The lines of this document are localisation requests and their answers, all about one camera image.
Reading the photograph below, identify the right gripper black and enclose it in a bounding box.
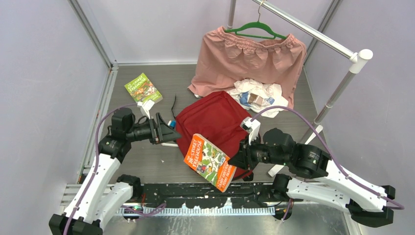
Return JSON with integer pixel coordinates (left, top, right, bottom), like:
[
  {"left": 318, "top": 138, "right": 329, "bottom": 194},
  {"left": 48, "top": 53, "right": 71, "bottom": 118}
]
[{"left": 228, "top": 133, "right": 290, "bottom": 170}]

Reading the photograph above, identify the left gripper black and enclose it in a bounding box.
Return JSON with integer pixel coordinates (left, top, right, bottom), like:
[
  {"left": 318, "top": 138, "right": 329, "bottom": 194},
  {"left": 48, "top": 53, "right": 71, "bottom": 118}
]
[{"left": 126, "top": 113, "right": 182, "bottom": 144}]

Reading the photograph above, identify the orange treehouse book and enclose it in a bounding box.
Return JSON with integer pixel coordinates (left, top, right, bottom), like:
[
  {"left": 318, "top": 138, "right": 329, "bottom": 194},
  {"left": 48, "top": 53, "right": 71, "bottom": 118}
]
[{"left": 184, "top": 134, "right": 237, "bottom": 192}]

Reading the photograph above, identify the red backpack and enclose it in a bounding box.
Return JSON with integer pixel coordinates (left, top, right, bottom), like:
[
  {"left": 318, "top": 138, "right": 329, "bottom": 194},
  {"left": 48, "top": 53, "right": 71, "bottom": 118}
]
[{"left": 171, "top": 91, "right": 262, "bottom": 182}]

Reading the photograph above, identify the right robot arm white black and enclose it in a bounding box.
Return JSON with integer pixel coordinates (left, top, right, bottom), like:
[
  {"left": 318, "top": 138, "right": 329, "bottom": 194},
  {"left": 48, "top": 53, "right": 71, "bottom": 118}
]
[{"left": 229, "top": 128, "right": 395, "bottom": 228}]

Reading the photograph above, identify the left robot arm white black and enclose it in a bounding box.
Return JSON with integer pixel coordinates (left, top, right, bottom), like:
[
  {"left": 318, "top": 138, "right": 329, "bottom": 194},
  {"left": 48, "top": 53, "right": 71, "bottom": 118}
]
[{"left": 49, "top": 105, "right": 181, "bottom": 235}]

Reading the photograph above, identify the black blue highlighter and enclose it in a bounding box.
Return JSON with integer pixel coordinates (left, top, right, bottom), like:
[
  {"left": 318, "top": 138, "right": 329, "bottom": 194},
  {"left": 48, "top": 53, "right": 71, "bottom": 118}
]
[{"left": 168, "top": 120, "right": 176, "bottom": 128}]

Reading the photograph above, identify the white peach marker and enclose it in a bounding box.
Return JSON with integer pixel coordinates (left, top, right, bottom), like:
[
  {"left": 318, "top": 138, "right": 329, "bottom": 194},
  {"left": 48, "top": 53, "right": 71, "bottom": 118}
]
[{"left": 161, "top": 142, "right": 178, "bottom": 147}]

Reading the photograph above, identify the green treehouse book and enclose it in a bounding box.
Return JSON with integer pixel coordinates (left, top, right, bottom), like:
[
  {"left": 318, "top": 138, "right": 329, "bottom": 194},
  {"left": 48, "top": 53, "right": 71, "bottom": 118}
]
[{"left": 124, "top": 73, "right": 163, "bottom": 104}]

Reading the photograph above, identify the white crumpled cloth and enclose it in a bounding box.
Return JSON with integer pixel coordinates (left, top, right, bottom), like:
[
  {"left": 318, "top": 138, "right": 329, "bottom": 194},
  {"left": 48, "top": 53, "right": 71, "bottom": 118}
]
[{"left": 227, "top": 79, "right": 290, "bottom": 113}]

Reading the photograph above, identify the pink skirt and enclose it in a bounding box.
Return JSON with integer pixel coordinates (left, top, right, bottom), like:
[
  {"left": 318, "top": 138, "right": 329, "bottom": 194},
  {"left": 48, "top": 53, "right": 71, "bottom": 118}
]
[{"left": 188, "top": 26, "right": 307, "bottom": 108}]

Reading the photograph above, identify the green clothes hanger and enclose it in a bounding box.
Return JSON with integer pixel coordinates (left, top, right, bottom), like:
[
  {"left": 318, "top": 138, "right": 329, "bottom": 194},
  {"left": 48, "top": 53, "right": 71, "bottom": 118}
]
[{"left": 224, "top": 0, "right": 287, "bottom": 40}]

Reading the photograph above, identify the silver white clothes rack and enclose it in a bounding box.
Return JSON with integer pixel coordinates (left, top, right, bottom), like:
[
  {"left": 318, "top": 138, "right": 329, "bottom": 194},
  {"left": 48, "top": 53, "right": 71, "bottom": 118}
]
[{"left": 227, "top": 0, "right": 374, "bottom": 178}]

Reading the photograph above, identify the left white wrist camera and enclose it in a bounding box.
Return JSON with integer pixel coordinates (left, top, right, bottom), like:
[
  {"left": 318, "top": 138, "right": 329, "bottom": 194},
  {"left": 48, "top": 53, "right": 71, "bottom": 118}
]
[{"left": 137, "top": 99, "right": 155, "bottom": 118}]

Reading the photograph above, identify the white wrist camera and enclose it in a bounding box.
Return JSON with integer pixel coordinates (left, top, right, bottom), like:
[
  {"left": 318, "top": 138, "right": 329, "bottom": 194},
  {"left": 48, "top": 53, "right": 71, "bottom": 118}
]
[
  {"left": 240, "top": 117, "right": 261, "bottom": 145},
  {"left": 137, "top": 99, "right": 155, "bottom": 118}
]

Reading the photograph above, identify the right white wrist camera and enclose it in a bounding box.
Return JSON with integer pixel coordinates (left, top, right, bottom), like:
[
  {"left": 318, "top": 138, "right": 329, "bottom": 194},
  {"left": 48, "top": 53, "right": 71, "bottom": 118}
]
[{"left": 240, "top": 117, "right": 261, "bottom": 145}]

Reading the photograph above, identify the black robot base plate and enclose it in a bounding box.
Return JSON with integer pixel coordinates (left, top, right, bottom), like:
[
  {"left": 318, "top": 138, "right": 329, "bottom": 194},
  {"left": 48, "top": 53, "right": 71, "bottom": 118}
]
[{"left": 127, "top": 182, "right": 288, "bottom": 209}]

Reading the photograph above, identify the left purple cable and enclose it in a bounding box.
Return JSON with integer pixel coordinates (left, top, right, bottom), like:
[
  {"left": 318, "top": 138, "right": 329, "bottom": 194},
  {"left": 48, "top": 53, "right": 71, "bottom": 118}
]
[{"left": 62, "top": 103, "right": 167, "bottom": 235}]

